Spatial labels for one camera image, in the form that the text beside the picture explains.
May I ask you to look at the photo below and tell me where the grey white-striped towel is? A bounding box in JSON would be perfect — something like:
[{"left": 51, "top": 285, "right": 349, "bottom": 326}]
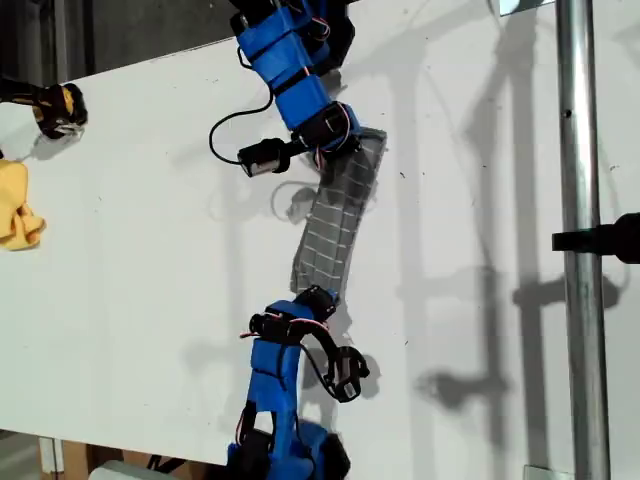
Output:
[{"left": 288, "top": 127, "right": 390, "bottom": 301}]

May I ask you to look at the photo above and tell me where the white plastic box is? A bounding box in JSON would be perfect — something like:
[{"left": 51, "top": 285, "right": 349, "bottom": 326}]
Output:
[{"left": 88, "top": 459, "right": 151, "bottom": 480}]

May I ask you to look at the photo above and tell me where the brown cardboard box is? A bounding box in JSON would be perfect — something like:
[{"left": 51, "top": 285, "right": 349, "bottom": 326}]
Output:
[{"left": 59, "top": 439, "right": 241, "bottom": 480}]

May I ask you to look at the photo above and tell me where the black yellow clamp tool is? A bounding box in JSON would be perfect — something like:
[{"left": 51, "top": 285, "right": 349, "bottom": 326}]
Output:
[{"left": 0, "top": 74, "right": 90, "bottom": 141}]

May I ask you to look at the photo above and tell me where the yellow cloth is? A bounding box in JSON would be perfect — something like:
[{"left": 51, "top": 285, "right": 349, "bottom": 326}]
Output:
[{"left": 0, "top": 158, "right": 47, "bottom": 252}]

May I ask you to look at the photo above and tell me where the black camera cable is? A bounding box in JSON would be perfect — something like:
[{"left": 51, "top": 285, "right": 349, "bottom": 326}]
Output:
[
  {"left": 299, "top": 344, "right": 337, "bottom": 397},
  {"left": 208, "top": 48, "right": 277, "bottom": 164}
]

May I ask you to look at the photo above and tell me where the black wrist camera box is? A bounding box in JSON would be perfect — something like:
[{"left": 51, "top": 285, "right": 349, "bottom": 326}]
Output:
[
  {"left": 237, "top": 138, "right": 292, "bottom": 177},
  {"left": 324, "top": 344, "right": 371, "bottom": 404}
]

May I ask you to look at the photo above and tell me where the steel post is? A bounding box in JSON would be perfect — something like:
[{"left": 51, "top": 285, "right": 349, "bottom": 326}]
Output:
[{"left": 554, "top": 0, "right": 614, "bottom": 480}]

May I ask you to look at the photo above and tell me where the black post clamp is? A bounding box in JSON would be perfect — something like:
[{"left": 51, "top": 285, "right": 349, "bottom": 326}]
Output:
[{"left": 551, "top": 212, "right": 640, "bottom": 266}]

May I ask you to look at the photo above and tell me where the white table leg bracket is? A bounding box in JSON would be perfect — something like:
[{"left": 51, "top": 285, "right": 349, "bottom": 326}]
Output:
[{"left": 38, "top": 437, "right": 65, "bottom": 474}]

